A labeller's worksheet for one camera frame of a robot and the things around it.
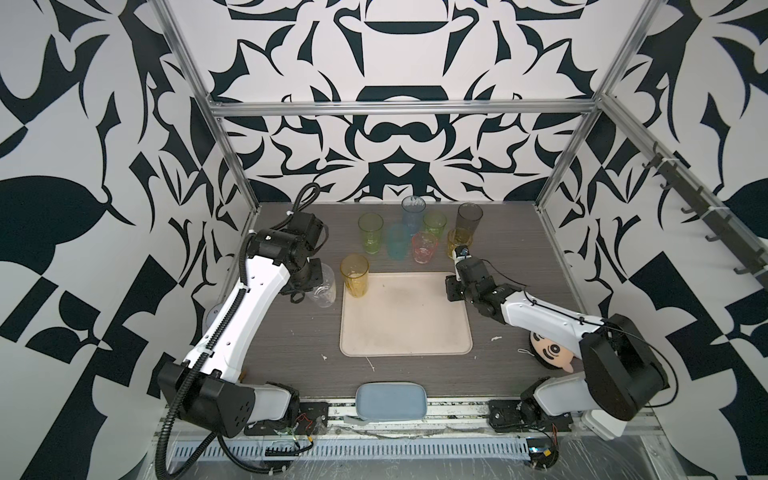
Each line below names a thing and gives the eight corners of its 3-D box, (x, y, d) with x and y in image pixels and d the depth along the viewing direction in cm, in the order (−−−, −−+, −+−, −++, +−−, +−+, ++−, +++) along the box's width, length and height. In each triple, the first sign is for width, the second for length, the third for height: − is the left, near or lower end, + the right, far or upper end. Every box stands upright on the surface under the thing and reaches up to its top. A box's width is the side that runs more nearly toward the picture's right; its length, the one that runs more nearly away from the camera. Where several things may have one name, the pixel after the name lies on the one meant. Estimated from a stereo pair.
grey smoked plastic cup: (454, 241, 109) (461, 218, 100) (451, 225, 114) (457, 202, 105) (475, 241, 109) (484, 218, 100) (472, 225, 114) (479, 202, 105)
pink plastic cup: (412, 268, 104) (414, 252, 97) (411, 247, 110) (413, 231, 103) (435, 268, 104) (439, 252, 97) (432, 248, 110) (436, 231, 103)
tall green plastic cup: (360, 254, 108) (357, 228, 97) (361, 239, 112) (359, 212, 101) (383, 254, 108) (383, 228, 97) (383, 239, 112) (383, 212, 101)
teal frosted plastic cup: (386, 260, 106) (386, 241, 98) (386, 242, 111) (386, 223, 103) (409, 260, 106) (411, 242, 98) (407, 242, 111) (409, 223, 103)
